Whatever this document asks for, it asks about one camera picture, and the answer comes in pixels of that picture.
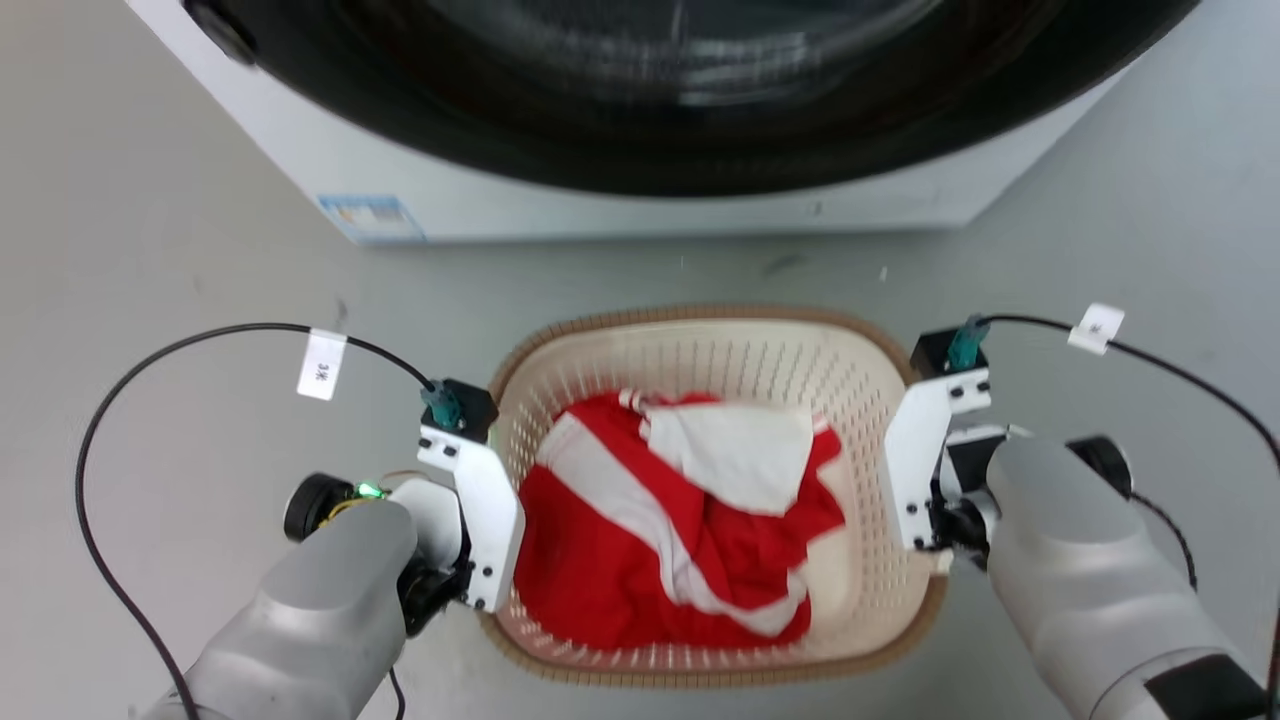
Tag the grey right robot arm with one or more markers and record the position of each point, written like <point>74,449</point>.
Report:
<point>1090,590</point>

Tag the red and white garment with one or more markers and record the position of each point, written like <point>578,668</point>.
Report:
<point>610,570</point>

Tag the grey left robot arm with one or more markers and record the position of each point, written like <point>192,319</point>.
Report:
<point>320,620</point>

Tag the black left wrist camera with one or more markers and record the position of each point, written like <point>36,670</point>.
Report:
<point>463,408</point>

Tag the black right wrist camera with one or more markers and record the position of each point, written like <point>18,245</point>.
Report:
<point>948,350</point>

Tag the black washer door knob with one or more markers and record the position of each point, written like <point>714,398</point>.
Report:
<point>222,32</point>

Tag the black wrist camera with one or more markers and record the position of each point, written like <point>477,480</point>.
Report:
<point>463,408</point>
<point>948,350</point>

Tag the black round washing machine door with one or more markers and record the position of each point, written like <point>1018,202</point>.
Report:
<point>640,150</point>

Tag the blue energy label sticker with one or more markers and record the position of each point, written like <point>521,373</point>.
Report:
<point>372,218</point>

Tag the white right camera bracket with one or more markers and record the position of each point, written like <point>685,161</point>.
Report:
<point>918,470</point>

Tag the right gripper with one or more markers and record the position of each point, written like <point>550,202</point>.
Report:
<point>962,480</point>

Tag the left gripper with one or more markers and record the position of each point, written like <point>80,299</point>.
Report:
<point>438,520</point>

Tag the white washing machine body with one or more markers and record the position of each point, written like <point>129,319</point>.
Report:
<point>620,210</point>

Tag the white left camera bracket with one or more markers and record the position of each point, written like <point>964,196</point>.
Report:
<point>487,520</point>

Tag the white camera bracket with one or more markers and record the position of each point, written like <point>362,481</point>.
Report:
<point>918,470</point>
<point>487,520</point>

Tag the cream plastic laundry basket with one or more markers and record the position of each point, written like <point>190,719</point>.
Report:
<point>760,360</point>

